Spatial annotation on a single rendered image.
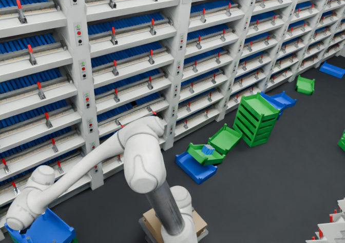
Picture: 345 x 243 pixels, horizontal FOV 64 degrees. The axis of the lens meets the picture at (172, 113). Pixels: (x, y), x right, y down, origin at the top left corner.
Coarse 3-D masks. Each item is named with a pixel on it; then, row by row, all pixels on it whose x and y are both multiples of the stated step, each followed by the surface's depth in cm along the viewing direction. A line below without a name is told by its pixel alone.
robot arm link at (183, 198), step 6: (174, 186) 152; (180, 186) 153; (174, 192) 149; (180, 192) 149; (186, 192) 150; (180, 198) 146; (186, 198) 147; (180, 204) 145; (186, 204) 147; (180, 210) 145; (186, 210) 146; (192, 216) 149
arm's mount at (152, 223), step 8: (152, 208) 171; (144, 216) 167; (152, 216) 167; (152, 224) 163; (160, 224) 163; (200, 224) 165; (152, 232) 165; (160, 232) 159; (200, 232) 166; (160, 240) 159
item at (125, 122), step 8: (160, 96) 216; (160, 104) 212; (168, 104) 215; (136, 112) 201; (144, 112) 204; (120, 120) 193; (128, 120) 195; (104, 128) 186; (112, 128) 188; (120, 128) 195
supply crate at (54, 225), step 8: (48, 208) 155; (40, 216) 156; (48, 216) 156; (56, 216) 151; (32, 224) 152; (40, 224) 152; (48, 224) 153; (56, 224) 153; (64, 224) 150; (16, 232) 148; (32, 232) 149; (40, 232) 149; (48, 232) 149; (56, 232) 150; (64, 232) 150; (72, 232) 145; (16, 240) 145; (24, 240) 145; (32, 240) 145; (40, 240) 146; (48, 240) 146; (56, 240) 146; (64, 240) 142
